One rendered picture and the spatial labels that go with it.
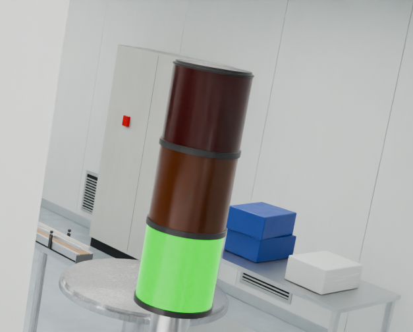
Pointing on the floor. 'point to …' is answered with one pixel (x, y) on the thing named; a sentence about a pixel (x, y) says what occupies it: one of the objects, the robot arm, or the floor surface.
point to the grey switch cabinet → (131, 149)
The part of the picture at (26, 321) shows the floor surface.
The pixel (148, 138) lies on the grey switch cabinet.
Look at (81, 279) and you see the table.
